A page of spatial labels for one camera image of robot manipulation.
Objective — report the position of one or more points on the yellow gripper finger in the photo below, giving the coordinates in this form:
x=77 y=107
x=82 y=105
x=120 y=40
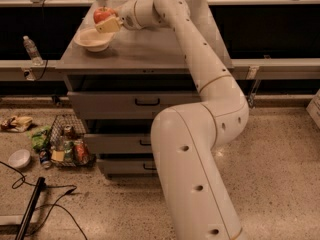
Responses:
x=109 y=25

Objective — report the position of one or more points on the red apple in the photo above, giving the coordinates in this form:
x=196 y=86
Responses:
x=102 y=13

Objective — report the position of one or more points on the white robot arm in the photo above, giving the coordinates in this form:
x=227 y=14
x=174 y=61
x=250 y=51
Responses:
x=183 y=136

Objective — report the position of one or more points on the white bowl on floor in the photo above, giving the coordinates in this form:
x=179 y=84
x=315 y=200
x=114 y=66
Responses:
x=19 y=159

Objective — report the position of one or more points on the grey drawer cabinet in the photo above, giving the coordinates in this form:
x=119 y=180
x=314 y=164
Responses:
x=135 y=61

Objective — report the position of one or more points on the top grey drawer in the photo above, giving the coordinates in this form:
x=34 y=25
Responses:
x=127 y=105

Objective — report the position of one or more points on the grey drawer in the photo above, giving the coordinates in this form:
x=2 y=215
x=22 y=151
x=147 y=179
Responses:
x=127 y=105
x=126 y=166
x=118 y=143

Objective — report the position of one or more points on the clear plastic water bottle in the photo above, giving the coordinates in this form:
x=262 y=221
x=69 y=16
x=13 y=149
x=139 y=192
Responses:
x=32 y=51

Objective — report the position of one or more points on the middle grey drawer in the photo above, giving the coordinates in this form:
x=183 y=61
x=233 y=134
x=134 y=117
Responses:
x=118 y=143

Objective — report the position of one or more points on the red soda can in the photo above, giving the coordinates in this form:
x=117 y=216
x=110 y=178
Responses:
x=82 y=155

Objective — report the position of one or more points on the green snack bag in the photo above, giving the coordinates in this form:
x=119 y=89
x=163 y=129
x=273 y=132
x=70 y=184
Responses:
x=40 y=138

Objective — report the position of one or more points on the yellow brown snack bag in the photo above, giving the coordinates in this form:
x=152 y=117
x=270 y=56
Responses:
x=16 y=124

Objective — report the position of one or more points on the bottom grey drawer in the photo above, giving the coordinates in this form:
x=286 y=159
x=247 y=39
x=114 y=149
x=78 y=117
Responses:
x=126 y=166

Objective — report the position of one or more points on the blue soda can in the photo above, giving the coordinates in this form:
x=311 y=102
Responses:
x=45 y=159

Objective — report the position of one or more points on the black pole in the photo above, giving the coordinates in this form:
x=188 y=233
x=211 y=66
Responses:
x=30 y=209

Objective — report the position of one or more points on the cardboard box at right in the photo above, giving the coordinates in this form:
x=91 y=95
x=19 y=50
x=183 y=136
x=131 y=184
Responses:
x=313 y=108

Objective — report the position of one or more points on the wire mesh basket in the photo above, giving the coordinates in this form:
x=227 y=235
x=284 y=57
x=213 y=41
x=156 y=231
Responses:
x=65 y=130

